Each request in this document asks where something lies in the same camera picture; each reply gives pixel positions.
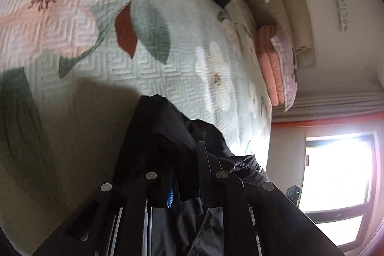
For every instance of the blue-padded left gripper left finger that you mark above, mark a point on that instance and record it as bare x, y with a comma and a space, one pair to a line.
169, 197

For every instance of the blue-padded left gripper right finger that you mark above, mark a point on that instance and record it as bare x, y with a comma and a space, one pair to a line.
219, 188

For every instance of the black windbreaker jacket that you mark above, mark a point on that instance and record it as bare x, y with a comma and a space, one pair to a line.
161, 139

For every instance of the grey curtain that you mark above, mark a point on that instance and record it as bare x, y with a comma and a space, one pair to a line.
333, 103

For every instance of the pink folded quilt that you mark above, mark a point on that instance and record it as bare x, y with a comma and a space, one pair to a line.
270, 64

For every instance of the floral green bedspread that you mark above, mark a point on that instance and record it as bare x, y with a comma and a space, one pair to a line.
72, 72

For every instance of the window with orange frame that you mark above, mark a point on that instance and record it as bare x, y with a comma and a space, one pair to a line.
338, 165

